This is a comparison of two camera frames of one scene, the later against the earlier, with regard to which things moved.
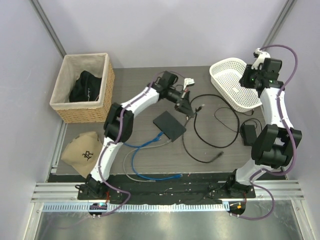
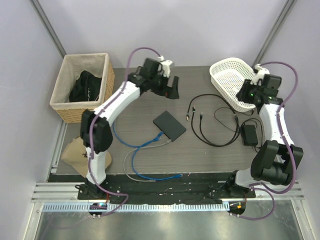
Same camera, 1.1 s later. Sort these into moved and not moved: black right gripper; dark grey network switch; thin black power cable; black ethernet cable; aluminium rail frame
Moved: black right gripper; black ethernet cable
Not moved: thin black power cable; aluminium rail frame; dark grey network switch
